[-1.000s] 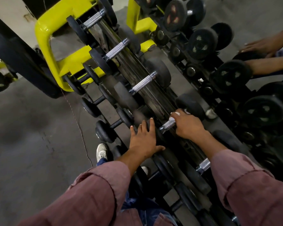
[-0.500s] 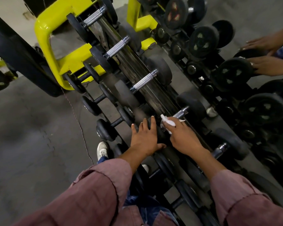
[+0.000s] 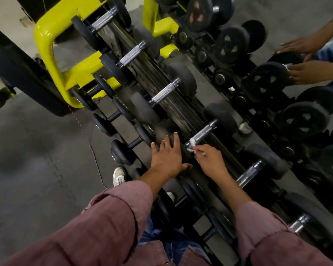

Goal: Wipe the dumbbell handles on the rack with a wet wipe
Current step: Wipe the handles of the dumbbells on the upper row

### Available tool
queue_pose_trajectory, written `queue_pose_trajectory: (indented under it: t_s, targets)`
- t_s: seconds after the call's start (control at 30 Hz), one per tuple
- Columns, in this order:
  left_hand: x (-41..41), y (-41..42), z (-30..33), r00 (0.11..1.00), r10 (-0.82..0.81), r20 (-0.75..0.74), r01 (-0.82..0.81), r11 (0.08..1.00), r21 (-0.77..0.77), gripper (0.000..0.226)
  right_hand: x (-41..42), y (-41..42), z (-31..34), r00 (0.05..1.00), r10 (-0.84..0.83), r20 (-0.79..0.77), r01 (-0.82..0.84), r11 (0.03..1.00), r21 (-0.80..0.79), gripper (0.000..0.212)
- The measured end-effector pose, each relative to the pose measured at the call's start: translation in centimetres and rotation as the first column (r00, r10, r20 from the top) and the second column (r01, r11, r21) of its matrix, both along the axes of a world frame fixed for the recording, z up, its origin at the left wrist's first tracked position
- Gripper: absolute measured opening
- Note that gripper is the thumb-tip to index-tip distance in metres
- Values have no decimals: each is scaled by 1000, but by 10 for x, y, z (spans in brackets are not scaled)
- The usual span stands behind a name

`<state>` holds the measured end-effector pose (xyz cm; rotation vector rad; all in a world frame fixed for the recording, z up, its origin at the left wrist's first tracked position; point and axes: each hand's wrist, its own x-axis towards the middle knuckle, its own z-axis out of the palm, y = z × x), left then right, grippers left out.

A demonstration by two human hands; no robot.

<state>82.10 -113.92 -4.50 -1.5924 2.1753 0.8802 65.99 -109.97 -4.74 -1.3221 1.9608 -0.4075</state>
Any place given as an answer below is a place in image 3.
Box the person's left hand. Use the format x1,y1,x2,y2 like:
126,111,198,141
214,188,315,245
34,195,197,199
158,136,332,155
151,133,193,178

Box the white cleaning cloth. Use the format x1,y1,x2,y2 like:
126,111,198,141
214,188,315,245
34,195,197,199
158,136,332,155
186,137,206,157

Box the person's left forearm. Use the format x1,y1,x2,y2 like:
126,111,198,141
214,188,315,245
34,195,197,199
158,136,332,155
1,171,170,266

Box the black dumbbell chrome handle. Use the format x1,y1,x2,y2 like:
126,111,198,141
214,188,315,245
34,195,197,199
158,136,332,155
171,103,239,164
236,144,289,189
283,192,333,247

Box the person's white shoe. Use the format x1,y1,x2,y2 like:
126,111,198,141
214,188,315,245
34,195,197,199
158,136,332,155
112,166,127,187

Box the person's right hand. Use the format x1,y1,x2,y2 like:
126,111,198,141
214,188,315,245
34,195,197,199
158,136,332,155
192,144,230,183

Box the black yellow dumbbell rack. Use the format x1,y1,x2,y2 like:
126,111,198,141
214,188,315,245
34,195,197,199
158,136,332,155
33,0,333,266

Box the person's right forearm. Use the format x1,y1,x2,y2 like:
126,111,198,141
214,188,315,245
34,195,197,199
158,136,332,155
218,173,333,266

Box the row of ribbed plate dumbbells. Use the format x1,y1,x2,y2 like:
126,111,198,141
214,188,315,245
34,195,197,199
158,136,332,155
69,73,239,247

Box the black wall panel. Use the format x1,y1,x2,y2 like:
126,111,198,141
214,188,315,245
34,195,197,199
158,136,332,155
15,0,75,43

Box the small white round object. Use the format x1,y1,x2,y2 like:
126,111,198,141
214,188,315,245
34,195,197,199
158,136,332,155
238,122,253,135

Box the row of black rubber dumbbells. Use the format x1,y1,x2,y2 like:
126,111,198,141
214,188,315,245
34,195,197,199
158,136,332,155
71,0,198,125

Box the person's blue jeans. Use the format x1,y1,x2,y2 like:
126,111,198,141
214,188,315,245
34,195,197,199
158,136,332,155
138,218,211,265

